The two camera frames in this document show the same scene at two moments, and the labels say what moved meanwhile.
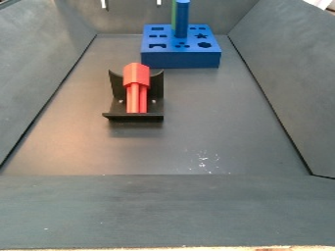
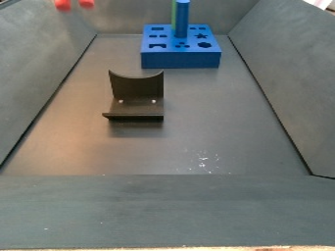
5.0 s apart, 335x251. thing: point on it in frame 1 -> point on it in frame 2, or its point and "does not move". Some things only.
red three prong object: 137,81 -> 65,5
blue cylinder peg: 182,19 does not move
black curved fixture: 118,99 does not move
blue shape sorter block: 166,51 does not move
